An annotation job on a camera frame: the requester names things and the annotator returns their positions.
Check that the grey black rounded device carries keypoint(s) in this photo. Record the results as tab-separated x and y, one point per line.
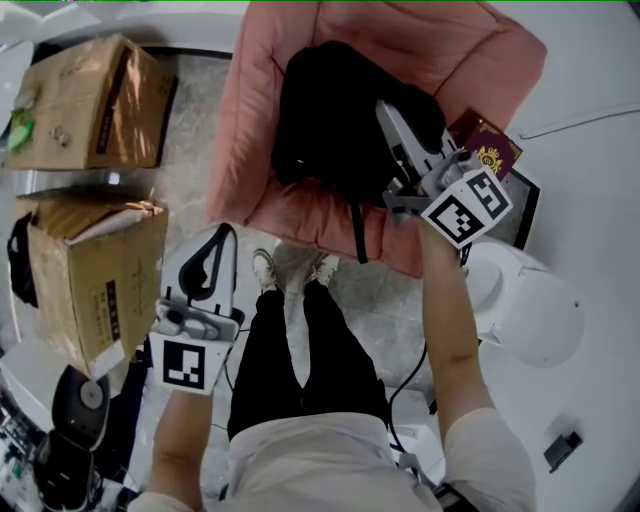
80	405

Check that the maroon book with gold emblem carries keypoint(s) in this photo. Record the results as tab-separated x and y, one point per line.
495	150

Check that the white round table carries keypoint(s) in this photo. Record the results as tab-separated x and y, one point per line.
12	75

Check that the person's right forearm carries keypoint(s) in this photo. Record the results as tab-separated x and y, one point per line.
450	325

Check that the pink cushioned armchair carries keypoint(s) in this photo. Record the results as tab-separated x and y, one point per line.
250	150

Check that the green plastic packet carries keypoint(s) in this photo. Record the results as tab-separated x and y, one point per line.
21	136

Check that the person's black trousers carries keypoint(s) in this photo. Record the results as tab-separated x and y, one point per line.
280	375

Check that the person's white shirt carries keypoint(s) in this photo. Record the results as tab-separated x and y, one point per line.
310	465

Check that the large labelled cardboard box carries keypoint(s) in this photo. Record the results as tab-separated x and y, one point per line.
115	280

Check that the person's white shoe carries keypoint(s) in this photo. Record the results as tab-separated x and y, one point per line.
325	270
265	270

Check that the black wall bracket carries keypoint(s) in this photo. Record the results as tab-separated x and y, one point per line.
562	452

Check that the person's left white shoe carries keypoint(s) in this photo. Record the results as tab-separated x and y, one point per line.
265	270

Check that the black backpack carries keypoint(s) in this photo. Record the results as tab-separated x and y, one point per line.
330	125

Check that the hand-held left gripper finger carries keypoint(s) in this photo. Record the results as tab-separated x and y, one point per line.
170	285
227	295

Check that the person's right white shoe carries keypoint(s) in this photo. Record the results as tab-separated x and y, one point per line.
325	270

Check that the person's left forearm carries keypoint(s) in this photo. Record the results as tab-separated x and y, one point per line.
180	450

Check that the black handbag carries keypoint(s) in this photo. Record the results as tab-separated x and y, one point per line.
22	265

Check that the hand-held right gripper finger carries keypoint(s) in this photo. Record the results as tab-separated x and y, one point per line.
395	145
442	147

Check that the tape roll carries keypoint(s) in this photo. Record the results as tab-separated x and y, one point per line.
25	102

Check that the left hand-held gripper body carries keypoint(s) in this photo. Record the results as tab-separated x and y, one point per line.
185	365

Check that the small taped cardboard box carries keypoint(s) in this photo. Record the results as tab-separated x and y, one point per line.
75	100

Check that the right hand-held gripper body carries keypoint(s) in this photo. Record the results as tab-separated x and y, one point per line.
470	210

